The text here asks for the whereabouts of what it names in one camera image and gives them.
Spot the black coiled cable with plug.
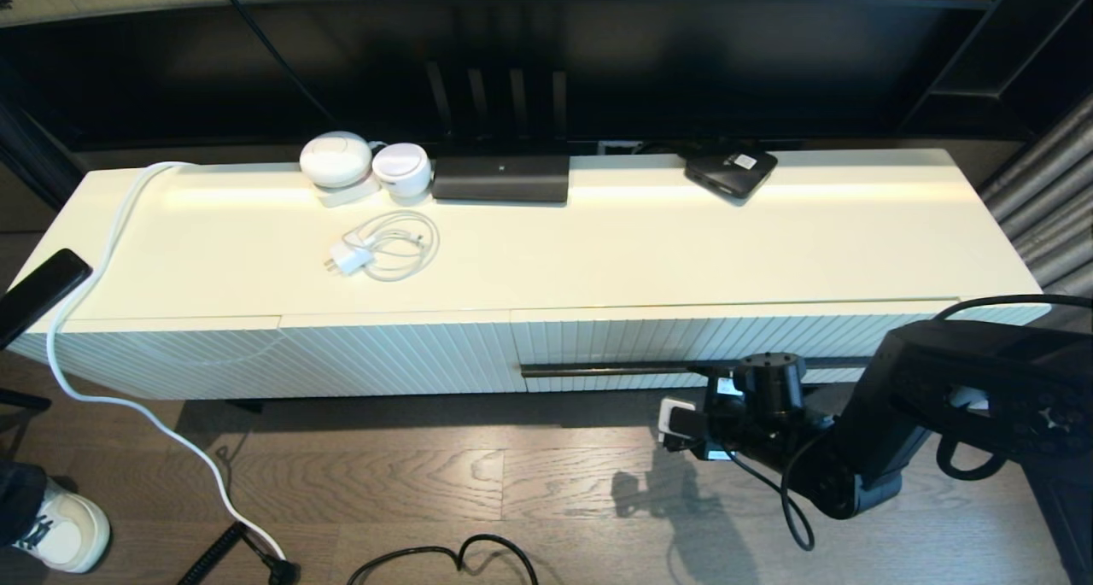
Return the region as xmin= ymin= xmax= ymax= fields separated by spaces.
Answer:
xmin=178 ymin=521 xmax=300 ymax=585

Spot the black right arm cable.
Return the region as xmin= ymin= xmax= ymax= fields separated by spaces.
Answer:
xmin=722 ymin=293 xmax=1093 ymax=552

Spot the white fluted drawer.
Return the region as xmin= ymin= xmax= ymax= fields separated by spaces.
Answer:
xmin=511 ymin=301 xmax=964 ymax=394

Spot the dark trouser leg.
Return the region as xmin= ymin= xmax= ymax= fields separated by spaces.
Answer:
xmin=0 ymin=459 xmax=49 ymax=547

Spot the black router with antennas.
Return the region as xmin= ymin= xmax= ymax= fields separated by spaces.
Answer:
xmin=424 ymin=60 xmax=571 ymax=205

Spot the thick white power cord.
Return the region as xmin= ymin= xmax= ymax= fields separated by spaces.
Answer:
xmin=46 ymin=161 xmax=287 ymax=562

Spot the white tv cabinet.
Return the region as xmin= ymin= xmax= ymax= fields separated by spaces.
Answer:
xmin=7 ymin=147 xmax=1051 ymax=401

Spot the black television screen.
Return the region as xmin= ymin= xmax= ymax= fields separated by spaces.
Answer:
xmin=0 ymin=0 xmax=1013 ymax=152

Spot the white charger plug adapter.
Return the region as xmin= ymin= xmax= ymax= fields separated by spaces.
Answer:
xmin=322 ymin=242 xmax=374 ymax=277

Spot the white coiled charging cable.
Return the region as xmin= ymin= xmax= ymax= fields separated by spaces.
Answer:
xmin=342 ymin=210 xmax=441 ymax=283

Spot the grey curtain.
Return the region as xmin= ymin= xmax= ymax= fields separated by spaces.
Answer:
xmin=978 ymin=90 xmax=1093 ymax=321

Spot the black glossy armrest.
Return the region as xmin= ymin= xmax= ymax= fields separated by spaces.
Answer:
xmin=0 ymin=248 xmax=93 ymax=350

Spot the small white round device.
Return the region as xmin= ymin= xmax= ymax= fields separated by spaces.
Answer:
xmin=371 ymin=142 xmax=432 ymax=199

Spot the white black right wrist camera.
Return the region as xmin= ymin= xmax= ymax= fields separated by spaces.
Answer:
xmin=658 ymin=397 xmax=698 ymax=451

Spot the black set-top box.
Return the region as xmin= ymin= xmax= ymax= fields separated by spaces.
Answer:
xmin=685 ymin=148 xmax=780 ymax=202

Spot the large white dome device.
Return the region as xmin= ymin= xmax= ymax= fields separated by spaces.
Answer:
xmin=298 ymin=130 xmax=373 ymax=188

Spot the black looped floor cable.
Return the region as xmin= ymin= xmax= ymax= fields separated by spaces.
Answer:
xmin=348 ymin=534 xmax=540 ymax=585

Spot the white sneaker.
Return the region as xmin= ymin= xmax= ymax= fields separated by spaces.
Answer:
xmin=13 ymin=480 xmax=112 ymax=575

